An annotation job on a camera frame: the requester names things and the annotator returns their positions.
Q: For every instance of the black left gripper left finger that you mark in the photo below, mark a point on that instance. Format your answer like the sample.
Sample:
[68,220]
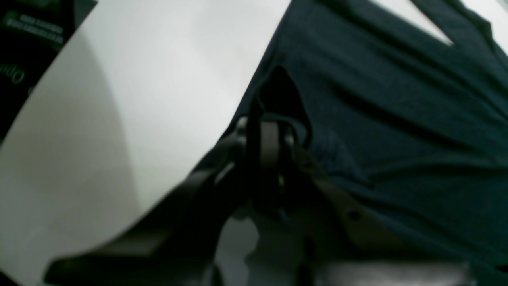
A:
[175,243]

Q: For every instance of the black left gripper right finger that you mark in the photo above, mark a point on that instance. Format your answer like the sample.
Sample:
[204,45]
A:
[342,244]

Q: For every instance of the black t-shirt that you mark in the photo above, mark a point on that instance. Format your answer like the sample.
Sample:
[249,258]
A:
[414,129]

